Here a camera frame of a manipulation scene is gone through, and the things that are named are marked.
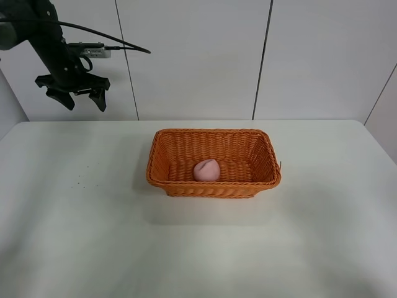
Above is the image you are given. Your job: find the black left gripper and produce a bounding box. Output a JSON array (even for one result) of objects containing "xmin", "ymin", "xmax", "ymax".
[{"xmin": 34, "ymin": 32, "xmax": 110, "ymax": 112}]

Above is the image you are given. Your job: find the pink peach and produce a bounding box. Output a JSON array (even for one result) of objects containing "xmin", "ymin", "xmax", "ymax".
[{"xmin": 193, "ymin": 159, "xmax": 220, "ymax": 182}]

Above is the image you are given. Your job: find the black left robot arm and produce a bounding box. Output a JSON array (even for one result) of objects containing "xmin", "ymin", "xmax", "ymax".
[{"xmin": 1, "ymin": 1, "xmax": 110, "ymax": 112}]

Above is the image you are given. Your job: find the orange woven basket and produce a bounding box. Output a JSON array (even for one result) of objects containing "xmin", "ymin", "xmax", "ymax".
[{"xmin": 146, "ymin": 129, "xmax": 282, "ymax": 199}]

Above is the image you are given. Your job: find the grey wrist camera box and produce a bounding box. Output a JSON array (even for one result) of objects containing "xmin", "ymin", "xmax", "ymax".
[{"xmin": 68, "ymin": 42, "xmax": 111, "ymax": 59}]

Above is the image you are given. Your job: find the black cable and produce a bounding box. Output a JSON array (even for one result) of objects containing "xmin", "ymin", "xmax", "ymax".
[{"xmin": 0, "ymin": 18, "xmax": 152, "ymax": 55}]

